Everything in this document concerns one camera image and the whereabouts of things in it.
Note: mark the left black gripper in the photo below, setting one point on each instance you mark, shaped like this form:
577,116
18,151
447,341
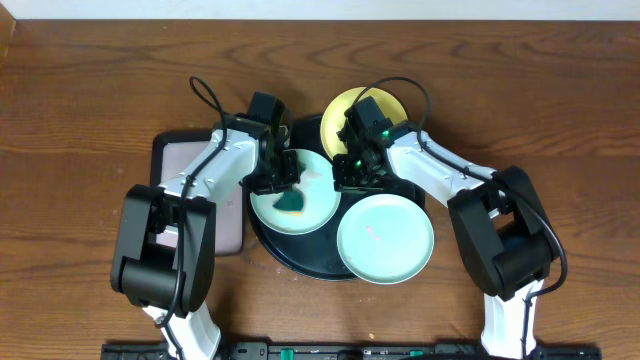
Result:
292,163

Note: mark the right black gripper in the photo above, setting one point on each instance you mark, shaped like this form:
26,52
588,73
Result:
342,182

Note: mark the green yellow sponge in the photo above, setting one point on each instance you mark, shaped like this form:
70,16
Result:
290,202

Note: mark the light green plate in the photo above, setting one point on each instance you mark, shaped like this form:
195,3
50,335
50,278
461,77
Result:
385,239
321,200

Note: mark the light green plate front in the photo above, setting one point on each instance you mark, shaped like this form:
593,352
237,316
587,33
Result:
385,239

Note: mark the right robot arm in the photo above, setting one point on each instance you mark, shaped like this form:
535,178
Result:
504,237

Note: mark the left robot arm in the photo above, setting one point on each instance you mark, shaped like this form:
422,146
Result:
165,251

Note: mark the round black tray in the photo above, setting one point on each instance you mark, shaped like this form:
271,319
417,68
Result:
315,254

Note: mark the black rectangular sponge tray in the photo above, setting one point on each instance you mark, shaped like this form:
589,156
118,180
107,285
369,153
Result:
172,151

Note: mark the yellow plate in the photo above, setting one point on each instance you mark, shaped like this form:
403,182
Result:
333,119

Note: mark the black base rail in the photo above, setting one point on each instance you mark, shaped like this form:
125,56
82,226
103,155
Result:
263,351

